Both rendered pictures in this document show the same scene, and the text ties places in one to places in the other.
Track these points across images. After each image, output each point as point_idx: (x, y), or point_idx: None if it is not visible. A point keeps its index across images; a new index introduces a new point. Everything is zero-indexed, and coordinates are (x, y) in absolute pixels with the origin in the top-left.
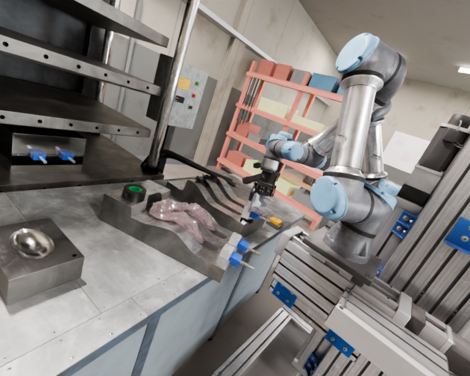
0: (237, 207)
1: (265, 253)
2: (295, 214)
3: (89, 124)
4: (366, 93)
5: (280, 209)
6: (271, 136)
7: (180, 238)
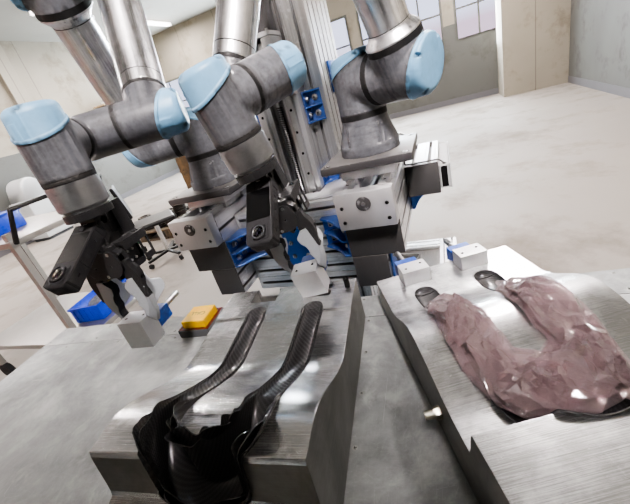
0: (270, 328)
1: None
2: (91, 333)
3: None
4: None
5: (80, 358)
6: (210, 69)
7: (576, 273)
